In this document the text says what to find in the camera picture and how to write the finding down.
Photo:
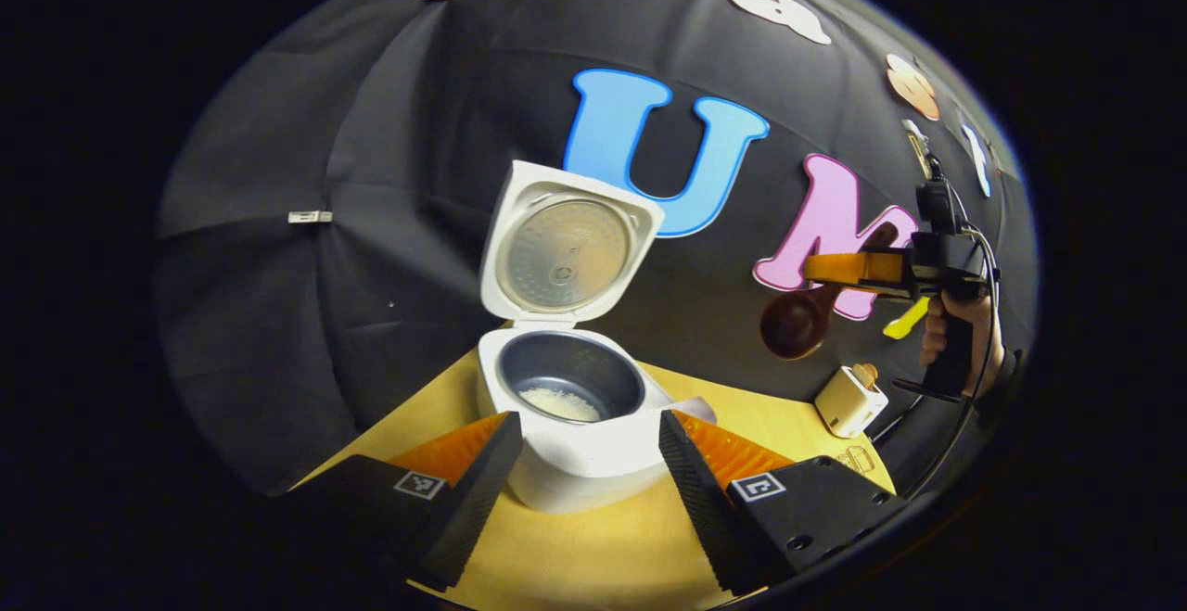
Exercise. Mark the brown toast slice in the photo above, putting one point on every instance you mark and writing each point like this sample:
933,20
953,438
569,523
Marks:
866,374

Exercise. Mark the brown wooden spoon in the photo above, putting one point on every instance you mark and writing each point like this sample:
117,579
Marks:
793,324

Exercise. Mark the white rice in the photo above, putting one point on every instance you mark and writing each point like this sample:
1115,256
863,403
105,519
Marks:
561,403

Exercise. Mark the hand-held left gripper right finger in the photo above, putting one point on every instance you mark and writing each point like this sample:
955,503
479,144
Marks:
700,490

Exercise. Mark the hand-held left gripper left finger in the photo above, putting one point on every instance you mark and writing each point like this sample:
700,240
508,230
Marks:
487,490

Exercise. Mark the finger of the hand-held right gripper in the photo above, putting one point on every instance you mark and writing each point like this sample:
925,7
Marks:
853,268

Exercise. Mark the white toaster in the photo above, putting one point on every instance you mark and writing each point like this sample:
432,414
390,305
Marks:
848,402

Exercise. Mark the black backdrop cloth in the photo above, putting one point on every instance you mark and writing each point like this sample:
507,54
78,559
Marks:
371,175

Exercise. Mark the silver cloth clip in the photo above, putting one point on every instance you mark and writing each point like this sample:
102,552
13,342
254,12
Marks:
310,216

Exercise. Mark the white rice cooker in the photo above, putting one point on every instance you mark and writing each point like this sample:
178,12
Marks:
584,463

